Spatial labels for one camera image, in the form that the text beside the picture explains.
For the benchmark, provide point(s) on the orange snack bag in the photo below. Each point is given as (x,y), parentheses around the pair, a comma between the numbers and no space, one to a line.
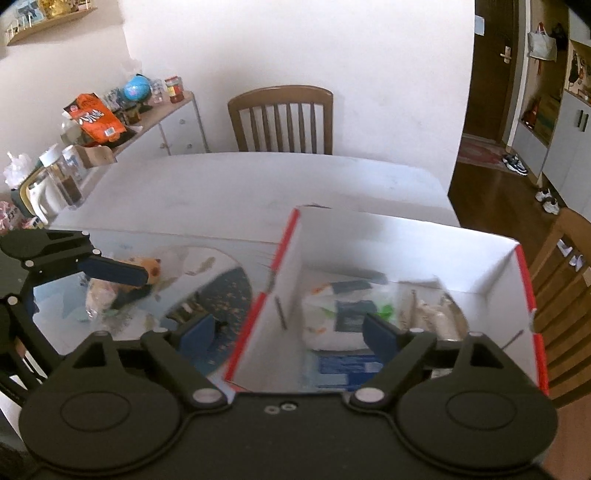
(95,118)

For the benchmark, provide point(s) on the wooden chair far side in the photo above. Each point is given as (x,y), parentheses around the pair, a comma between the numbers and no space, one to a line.
(285,118)

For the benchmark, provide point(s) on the blue small packet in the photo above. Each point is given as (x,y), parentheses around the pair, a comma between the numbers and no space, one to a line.
(345,372)

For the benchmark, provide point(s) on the green wet wipes pack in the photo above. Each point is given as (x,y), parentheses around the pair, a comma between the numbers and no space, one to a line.
(386,310)

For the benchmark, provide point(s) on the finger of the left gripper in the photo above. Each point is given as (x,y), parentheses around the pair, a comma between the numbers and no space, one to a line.
(115,271)

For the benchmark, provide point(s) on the red lid jar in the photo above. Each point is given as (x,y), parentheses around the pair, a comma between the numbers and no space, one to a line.
(174,89)

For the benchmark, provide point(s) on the wooden wall shelf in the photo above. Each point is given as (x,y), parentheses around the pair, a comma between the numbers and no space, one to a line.
(33,17)

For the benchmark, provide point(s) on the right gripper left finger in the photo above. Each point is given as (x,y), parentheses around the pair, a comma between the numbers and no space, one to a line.
(173,353)

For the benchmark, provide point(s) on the yellow squishy bun toy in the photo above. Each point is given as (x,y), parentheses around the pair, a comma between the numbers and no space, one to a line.
(151,265)

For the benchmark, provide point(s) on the glass bottle dark liquid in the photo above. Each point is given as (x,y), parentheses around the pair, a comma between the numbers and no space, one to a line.
(62,175)

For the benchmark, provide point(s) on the grey wall cabinet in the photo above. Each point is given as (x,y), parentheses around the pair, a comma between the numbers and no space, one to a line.
(552,136)

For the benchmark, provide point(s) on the white electric kettle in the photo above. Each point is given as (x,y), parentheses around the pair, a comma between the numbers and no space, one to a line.
(42,197)

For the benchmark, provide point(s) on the wooden chair right side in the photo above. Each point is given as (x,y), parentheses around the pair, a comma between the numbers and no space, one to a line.
(560,276)

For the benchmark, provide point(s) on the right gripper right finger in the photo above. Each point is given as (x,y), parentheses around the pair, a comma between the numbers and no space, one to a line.
(403,354)

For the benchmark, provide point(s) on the blue globe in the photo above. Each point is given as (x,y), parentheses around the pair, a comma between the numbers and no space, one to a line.
(137,89)

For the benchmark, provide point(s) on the red cardboard box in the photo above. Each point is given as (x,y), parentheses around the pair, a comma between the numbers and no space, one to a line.
(486,275)

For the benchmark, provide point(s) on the white drawer cabinet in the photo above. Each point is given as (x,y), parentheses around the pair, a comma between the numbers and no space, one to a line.
(168,129)

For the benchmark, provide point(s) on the pair of sneakers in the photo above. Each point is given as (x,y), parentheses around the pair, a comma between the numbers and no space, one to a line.
(515,164)

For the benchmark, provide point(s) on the wooden chair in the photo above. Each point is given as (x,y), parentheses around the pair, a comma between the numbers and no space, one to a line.
(560,276)
(285,118)

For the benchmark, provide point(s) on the hanging tote bag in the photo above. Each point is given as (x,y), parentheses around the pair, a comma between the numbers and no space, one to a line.
(541,46)

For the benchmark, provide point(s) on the clear bag yellow bread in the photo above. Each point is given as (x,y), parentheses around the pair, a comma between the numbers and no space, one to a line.
(103,296)

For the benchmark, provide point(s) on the dark wooden door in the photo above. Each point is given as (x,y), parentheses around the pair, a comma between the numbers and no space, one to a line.
(493,68)

